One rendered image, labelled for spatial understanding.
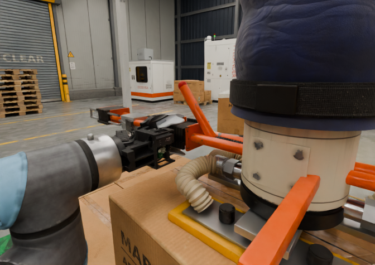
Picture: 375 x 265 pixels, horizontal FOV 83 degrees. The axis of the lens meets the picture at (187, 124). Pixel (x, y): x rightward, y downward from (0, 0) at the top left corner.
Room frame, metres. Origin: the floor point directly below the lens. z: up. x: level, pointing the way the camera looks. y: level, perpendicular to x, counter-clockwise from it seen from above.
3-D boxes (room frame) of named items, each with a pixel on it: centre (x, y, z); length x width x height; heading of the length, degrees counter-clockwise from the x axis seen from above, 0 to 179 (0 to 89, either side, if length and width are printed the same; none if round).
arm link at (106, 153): (0.35, 0.16, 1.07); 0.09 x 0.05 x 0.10; 48
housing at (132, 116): (0.65, 0.16, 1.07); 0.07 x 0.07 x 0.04; 49
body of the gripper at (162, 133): (0.40, 0.09, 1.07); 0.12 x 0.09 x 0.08; 138
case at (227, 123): (2.28, -0.60, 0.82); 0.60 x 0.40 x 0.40; 157
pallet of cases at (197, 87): (8.37, -0.21, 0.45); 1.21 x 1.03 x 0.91; 50
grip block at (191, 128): (0.51, 0.00, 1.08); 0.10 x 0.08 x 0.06; 139
